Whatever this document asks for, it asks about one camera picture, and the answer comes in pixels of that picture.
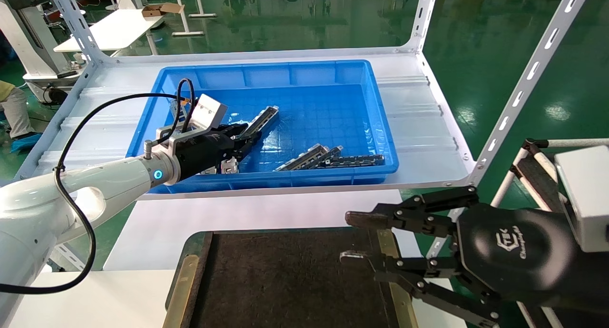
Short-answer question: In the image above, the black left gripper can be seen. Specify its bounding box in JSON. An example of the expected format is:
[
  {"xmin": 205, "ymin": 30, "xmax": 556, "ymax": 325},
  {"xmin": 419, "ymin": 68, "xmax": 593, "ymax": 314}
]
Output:
[{"xmin": 174, "ymin": 123, "xmax": 262, "ymax": 179}]

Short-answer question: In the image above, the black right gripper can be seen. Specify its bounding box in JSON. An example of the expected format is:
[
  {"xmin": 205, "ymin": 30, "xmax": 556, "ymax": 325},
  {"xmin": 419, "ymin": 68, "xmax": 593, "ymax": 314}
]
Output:
[{"xmin": 340, "ymin": 185, "xmax": 577, "ymax": 328}]

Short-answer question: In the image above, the black container tray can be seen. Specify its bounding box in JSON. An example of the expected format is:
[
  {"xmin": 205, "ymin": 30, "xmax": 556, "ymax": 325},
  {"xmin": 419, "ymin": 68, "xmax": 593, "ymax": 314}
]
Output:
[{"xmin": 163, "ymin": 228, "xmax": 420, "ymax": 328}]

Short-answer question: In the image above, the blue plastic bin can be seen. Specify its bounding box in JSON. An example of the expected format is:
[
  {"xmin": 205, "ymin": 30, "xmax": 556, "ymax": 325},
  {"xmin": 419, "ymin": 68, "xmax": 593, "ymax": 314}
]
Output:
[{"xmin": 125, "ymin": 59, "xmax": 399, "ymax": 195}]

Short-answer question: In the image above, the white slotted shelf rack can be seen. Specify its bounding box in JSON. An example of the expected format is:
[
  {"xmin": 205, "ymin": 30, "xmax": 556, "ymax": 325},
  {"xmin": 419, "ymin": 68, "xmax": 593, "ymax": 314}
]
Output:
[{"xmin": 0, "ymin": 0, "xmax": 598, "ymax": 271}]

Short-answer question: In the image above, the flat open cardboard box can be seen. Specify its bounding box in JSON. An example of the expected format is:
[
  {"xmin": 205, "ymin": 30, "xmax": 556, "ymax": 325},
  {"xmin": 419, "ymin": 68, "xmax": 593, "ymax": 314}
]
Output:
[{"xmin": 142, "ymin": 3, "xmax": 185, "ymax": 18}]

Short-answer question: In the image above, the white work table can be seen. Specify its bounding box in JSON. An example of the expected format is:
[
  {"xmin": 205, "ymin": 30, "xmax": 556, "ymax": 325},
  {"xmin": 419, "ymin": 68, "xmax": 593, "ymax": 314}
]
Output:
[{"xmin": 53, "ymin": 9, "xmax": 165, "ymax": 56}]

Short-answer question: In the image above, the person in white trousers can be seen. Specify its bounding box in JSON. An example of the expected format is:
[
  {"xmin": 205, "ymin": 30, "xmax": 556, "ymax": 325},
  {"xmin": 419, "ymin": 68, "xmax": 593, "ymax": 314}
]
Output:
[{"xmin": 0, "ymin": 80, "xmax": 42, "ymax": 153}]

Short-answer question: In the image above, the white machine base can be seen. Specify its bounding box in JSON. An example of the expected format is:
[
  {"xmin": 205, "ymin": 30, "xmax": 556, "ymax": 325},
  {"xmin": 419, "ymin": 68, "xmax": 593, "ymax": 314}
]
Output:
[{"xmin": 0, "ymin": 0, "xmax": 91, "ymax": 104}]

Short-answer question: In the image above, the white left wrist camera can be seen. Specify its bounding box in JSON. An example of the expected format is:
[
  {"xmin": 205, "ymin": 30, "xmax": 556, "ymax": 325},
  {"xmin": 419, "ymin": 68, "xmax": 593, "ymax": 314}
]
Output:
[{"xmin": 190, "ymin": 94, "xmax": 228, "ymax": 133}]

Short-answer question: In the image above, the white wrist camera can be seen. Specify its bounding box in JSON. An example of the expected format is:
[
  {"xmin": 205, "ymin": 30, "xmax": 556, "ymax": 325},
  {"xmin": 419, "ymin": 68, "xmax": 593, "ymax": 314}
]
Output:
[
  {"xmin": 554, "ymin": 146, "xmax": 609, "ymax": 253},
  {"xmin": 190, "ymin": 94, "xmax": 228, "ymax": 133}
]

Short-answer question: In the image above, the silver camera bracket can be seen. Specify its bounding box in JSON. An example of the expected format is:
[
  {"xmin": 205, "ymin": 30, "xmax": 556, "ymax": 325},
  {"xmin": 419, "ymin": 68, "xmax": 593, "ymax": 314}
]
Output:
[{"xmin": 144, "ymin": 123, "xmax": 200, "ymax": 159}]

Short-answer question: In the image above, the white table leg frame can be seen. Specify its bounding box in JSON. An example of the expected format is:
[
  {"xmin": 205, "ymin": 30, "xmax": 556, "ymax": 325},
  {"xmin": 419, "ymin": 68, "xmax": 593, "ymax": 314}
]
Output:
[{"xmin": 171, "ymin": 0, "xmax": 217, "ymax": 37}]

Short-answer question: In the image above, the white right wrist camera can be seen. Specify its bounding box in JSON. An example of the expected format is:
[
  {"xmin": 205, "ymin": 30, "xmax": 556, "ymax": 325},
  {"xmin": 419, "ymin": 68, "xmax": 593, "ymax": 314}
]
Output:
[{"xmin": 554, "ymin": 146, "xmax": 609, "ymax": 253}]

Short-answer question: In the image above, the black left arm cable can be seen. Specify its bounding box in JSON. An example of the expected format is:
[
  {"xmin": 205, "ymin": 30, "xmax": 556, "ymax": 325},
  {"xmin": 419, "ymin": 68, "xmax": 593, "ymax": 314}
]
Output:
[{"xmin": 0, "ymin": 78, "xmax": 196, "ymax": 294}]

